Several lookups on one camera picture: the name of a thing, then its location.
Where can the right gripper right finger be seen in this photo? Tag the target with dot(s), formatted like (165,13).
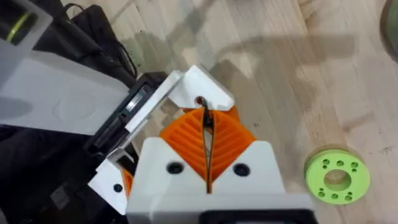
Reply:
(248,180)

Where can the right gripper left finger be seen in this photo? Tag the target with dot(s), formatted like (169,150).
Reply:
(155,174)

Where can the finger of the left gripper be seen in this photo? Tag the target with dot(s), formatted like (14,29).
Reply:
(109,183)
(202,87)

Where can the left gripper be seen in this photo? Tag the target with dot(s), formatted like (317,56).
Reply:
(62,93)

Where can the green disc with holes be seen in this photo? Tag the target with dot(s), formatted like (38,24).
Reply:
(357,180)

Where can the green round tub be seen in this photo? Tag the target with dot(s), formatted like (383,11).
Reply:
(391,25)

